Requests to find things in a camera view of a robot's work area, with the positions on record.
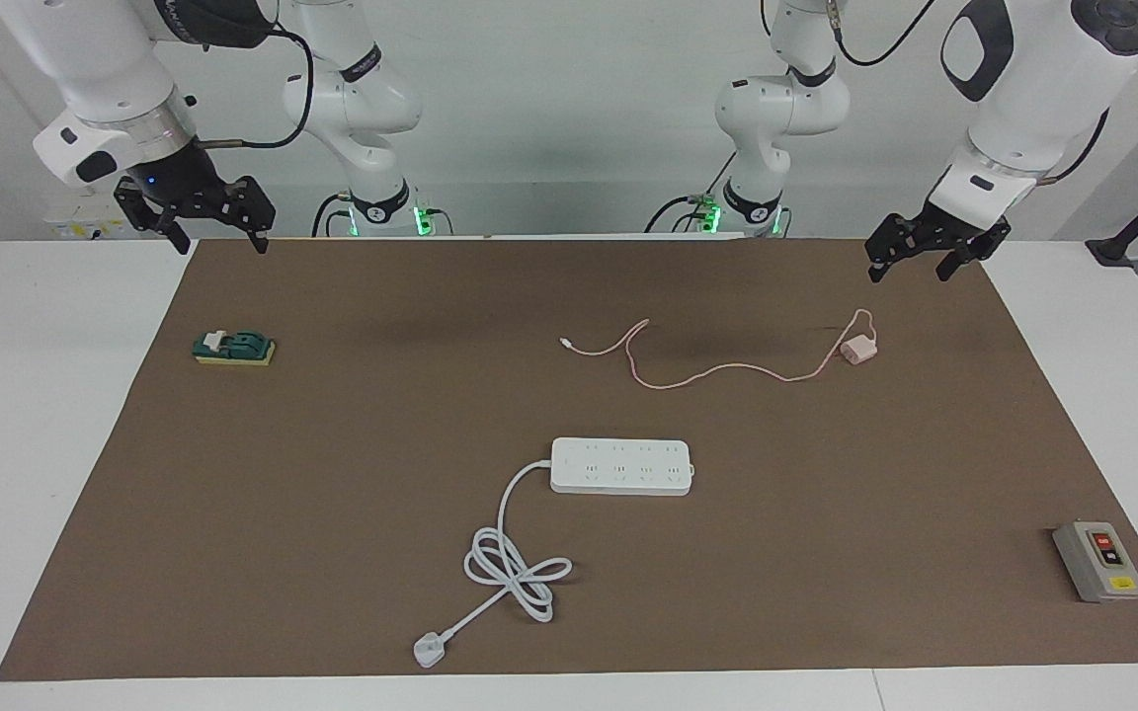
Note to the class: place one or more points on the grey push-button switch box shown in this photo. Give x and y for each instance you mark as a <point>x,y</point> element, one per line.
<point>1100,561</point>

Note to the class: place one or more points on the pink charger plug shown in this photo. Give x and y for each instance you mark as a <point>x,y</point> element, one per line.
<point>859,351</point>

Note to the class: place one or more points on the green knife switch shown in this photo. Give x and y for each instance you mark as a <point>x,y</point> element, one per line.
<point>238,346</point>

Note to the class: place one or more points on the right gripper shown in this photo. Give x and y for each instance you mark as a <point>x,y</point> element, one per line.
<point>179,178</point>

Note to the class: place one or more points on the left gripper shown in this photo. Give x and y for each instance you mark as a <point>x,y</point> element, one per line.
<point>952,229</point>

